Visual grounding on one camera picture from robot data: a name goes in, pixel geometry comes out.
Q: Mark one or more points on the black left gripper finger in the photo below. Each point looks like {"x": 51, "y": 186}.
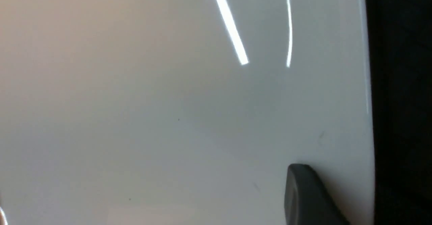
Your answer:
{"x": 307, "y": 201}

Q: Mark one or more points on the large white square plate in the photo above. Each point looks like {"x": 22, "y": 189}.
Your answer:
{"x": 181, "y": 112}

